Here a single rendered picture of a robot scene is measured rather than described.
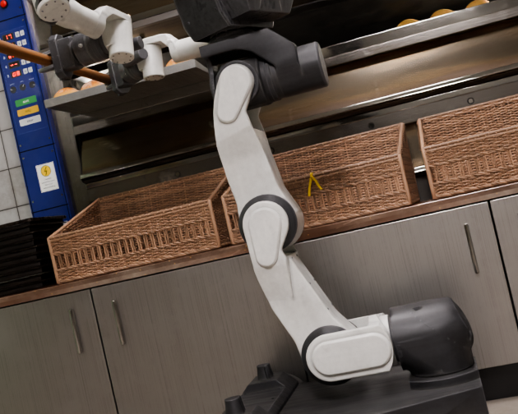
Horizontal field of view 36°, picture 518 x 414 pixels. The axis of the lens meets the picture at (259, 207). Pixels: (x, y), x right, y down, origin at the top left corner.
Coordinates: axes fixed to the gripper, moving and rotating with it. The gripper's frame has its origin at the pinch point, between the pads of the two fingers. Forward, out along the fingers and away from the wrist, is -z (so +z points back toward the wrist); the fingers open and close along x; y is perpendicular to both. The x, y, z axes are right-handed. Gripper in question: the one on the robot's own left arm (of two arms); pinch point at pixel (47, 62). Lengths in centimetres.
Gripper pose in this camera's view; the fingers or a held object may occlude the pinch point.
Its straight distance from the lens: 229.5
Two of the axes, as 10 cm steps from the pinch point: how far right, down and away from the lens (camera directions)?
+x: 2.3, 9.7, -0.1
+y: 3.2, -0.6, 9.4
